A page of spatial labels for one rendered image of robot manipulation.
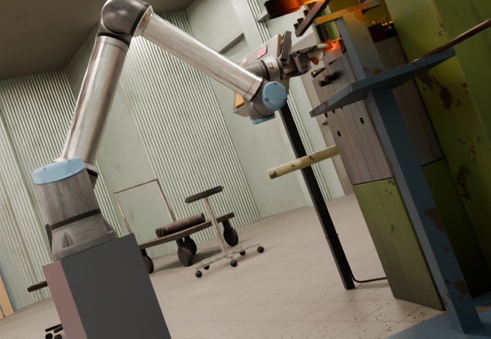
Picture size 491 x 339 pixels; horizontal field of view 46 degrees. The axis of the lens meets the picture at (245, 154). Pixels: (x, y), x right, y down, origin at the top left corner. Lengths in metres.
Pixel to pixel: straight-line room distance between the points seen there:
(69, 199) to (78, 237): 0.11
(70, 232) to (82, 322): 0.25
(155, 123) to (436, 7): 7.55
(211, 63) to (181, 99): 7.56
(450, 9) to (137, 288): 1.23
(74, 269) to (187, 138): 7.73
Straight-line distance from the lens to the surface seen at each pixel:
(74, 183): 1.70
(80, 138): 1.92
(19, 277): 10.22
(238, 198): 9.50
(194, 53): 1.90
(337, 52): 2.19
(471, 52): 1.87
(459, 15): 1.89
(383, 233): 2.21
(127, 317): 1.68
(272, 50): 2.63
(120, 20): 1.92
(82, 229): 1.68
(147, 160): 8.93
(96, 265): 1.65
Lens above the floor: 0.62
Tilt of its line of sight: 3 degrees up
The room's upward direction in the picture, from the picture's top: 20 degrees counter-clockwise
